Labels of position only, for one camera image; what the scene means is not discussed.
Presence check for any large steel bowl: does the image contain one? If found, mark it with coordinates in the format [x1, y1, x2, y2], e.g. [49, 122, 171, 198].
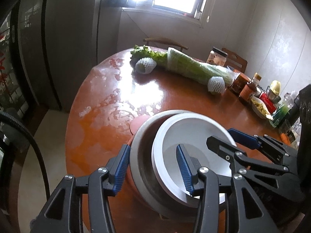
[130, 110, 198, 222]

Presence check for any red patterned white bowl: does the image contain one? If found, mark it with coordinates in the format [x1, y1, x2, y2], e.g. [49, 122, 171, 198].
[151, 112, 236, 208]

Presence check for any green packet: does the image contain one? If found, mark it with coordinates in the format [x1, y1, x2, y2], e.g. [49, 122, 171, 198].
[269, 104, 291, 128]

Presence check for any tray of yellow snacks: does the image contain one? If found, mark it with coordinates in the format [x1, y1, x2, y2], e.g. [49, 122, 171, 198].
[250, 96, 273, 120]

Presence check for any red packet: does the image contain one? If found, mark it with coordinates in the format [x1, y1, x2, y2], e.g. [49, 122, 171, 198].
[259, 93, 277, 114]

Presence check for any yellow-lid container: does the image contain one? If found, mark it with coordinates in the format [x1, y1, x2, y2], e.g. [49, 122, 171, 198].
[266, 80, 281, 104]

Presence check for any orange-label sauce bottle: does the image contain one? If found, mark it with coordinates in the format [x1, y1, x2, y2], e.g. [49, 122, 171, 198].
[239, 73, 261, 103]

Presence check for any right foam-netted fruit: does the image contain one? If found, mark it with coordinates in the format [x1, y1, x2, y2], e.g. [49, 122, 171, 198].
[207, 76, 225, 94]

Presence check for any foam-netted fruit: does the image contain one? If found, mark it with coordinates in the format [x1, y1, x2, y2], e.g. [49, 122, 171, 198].
[135, 57, 156, 75]
[207, 76, 225, 94]

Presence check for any wooden chair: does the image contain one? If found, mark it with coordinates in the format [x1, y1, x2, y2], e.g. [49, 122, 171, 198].
[143, 37, 189, 52]
[221, 47, 247, 73]

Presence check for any clear jar black lid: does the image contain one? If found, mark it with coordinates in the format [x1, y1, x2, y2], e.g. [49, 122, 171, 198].
[207, 47, 228, 67]

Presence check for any wrapped celery bundle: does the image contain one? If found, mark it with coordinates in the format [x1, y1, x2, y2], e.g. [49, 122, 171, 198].
[130, 45, 238, 86]

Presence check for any left foam-netted fruit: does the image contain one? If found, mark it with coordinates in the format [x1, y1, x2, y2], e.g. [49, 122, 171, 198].
[135, 57, 156, 75]

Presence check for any grey refrigerator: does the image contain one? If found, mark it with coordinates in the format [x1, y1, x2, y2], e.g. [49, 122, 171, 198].
[10, 0, 121, 112]

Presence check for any black cable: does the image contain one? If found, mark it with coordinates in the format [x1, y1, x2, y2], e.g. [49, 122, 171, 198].
[0, 110, 51, 199]

